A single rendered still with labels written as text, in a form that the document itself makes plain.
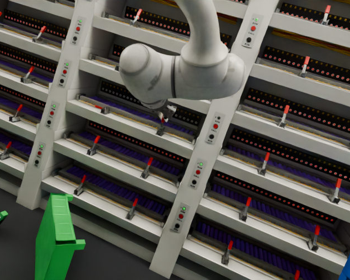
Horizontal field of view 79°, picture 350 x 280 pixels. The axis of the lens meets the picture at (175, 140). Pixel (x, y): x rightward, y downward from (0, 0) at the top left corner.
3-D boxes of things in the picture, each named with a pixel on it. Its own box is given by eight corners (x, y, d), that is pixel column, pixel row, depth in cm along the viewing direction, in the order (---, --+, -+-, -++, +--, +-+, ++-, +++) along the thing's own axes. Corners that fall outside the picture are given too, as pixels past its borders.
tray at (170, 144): (190, 159, 86) (197, 139, 82) (65, 110, 95) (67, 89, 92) (198, 144, 104) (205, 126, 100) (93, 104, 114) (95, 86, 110)
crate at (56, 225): (33, 310, 58) (65, 303, 63) (55, 244, 56) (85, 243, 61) (35, 239, 82) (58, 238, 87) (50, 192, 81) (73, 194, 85)
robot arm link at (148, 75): (130, 106, 59) (177, 106, 57) (107, 80, 44) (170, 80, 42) (133, 70, 61) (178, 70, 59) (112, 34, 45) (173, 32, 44)
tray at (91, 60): (207, 114, 84) (219, 80, 79) (78, 69, 94) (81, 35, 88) (213, 106, 102) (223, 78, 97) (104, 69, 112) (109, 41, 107)
